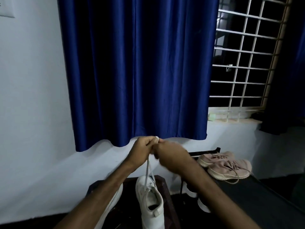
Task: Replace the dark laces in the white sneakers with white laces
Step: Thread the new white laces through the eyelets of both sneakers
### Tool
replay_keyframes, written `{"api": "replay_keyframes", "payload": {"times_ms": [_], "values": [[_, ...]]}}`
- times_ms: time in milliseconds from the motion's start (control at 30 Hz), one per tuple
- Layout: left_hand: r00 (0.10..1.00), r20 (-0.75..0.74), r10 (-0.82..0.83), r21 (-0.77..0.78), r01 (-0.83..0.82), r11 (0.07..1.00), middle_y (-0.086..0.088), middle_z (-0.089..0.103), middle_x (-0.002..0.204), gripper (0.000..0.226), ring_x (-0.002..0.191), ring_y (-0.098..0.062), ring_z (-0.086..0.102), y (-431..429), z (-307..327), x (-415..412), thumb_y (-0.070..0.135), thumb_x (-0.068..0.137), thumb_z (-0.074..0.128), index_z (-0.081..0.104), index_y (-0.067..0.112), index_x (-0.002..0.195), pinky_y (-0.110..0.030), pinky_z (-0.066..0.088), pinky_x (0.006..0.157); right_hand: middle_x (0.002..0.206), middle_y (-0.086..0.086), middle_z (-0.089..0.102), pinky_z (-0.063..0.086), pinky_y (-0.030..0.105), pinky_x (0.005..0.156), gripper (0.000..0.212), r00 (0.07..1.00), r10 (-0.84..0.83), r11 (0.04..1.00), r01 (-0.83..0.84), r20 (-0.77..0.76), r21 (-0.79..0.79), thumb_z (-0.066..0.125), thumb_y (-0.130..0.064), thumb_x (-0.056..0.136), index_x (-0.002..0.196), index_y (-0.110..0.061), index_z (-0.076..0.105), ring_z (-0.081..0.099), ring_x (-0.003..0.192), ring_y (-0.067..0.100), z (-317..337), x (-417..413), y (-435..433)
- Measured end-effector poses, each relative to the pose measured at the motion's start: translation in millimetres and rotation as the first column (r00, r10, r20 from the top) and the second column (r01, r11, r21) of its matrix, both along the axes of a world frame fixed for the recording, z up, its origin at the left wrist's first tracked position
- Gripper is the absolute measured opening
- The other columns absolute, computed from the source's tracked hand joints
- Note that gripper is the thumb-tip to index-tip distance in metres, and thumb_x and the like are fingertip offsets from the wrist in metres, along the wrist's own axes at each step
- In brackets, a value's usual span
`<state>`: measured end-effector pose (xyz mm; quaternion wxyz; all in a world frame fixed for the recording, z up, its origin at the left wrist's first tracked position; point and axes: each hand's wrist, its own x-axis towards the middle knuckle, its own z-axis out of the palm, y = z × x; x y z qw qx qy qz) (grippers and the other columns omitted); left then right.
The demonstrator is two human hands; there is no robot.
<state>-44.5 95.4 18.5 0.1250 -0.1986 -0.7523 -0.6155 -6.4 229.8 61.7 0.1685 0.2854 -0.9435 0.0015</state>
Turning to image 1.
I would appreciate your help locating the person's right hand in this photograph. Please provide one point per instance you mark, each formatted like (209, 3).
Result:
(171, 157)

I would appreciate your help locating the small green block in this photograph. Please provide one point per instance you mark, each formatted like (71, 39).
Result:
(211, 117)

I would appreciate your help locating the dark brown plastic stool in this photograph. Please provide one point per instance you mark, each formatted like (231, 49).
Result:
(171, 212)

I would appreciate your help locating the black shoe rack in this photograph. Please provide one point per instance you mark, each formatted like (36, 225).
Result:
(262, 205)

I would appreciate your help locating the person's left hand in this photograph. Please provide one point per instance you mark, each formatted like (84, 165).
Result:
(139, 152)

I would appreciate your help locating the person's right forearm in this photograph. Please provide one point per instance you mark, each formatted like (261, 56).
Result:
(221, 202)

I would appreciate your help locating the white shoelace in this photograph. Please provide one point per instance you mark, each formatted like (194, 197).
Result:
(147, 169)

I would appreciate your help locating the black sneaker white sole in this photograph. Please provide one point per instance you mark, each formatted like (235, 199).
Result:
(203, 207)
(191, 192)

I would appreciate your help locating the white window grille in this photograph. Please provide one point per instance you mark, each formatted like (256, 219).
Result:
(245, 57)

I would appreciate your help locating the pink sneaker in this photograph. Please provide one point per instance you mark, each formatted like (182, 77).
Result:
(209, 159)
(226, 170)

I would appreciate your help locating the blue curtain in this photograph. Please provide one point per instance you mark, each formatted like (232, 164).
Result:
(286, 81)
(138, 69)

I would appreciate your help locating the person's left forearm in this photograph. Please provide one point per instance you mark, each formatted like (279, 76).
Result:
(95, 202)

